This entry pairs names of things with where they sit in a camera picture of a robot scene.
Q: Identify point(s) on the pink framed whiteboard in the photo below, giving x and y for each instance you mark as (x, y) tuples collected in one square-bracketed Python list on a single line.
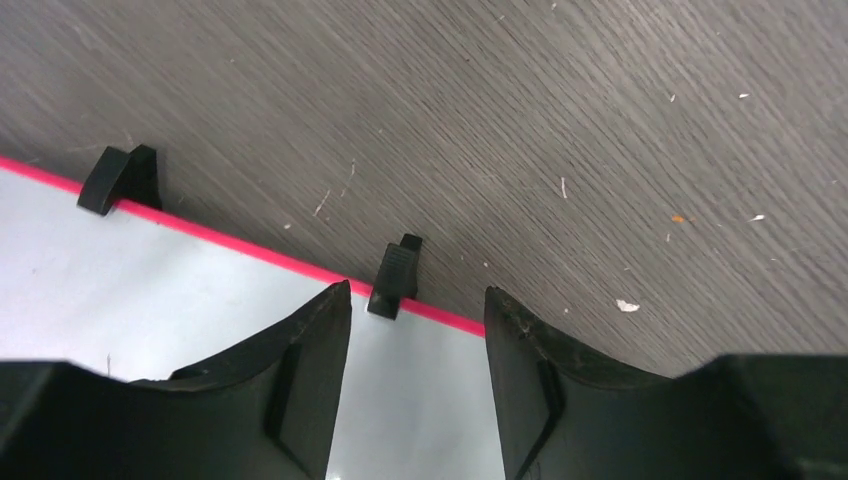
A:
[(138, 293)]

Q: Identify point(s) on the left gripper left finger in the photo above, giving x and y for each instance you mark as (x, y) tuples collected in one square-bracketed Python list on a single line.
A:
[(265, 408)]

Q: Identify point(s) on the black wire whiteboard stand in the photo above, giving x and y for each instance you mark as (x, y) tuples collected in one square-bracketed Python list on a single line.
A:
[(133, 176)]

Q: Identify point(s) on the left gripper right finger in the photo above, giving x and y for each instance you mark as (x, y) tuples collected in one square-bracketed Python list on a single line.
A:
[(568, 411)]

